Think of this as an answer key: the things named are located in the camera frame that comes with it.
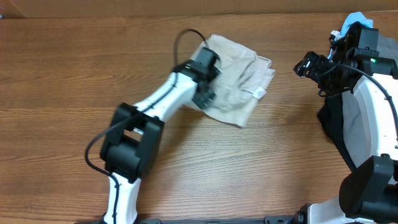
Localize beige shorts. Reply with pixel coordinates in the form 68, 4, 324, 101
190, 34, 275, 128

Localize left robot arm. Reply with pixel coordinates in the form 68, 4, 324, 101
99, 47, 220, 223

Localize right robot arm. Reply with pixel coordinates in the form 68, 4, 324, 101
292, 21, 397, 223

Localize black garment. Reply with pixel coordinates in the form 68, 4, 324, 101
317, 93, 356, 171

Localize grey shorts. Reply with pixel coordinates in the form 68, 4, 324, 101
341, 35, 398, 184

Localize light blue garment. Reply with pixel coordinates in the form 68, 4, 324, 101
327, 12, 379, 60

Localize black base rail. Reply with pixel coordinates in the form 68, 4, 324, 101
134, 212, 308, 224

